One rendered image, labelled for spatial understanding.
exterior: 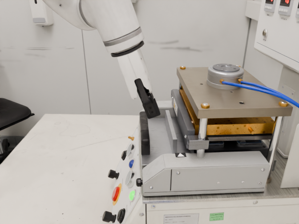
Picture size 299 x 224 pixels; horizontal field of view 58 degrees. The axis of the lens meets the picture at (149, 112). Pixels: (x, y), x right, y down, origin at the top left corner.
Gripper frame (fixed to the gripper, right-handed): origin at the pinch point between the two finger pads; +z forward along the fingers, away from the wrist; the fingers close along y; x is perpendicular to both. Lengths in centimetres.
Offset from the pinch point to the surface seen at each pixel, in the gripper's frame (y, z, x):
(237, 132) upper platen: 10.3, 6.9, 15.9
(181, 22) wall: -139, 8, 29
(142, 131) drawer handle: 3.8, 3.0, -3.5
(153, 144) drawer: 3.3, 7.6, -2.4
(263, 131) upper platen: 10.3, 8.8, 21.0
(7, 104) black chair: -132, 18, -113
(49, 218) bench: 3.6, 18.8, -36.2
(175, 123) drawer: -7.2, 9.9, 3.8
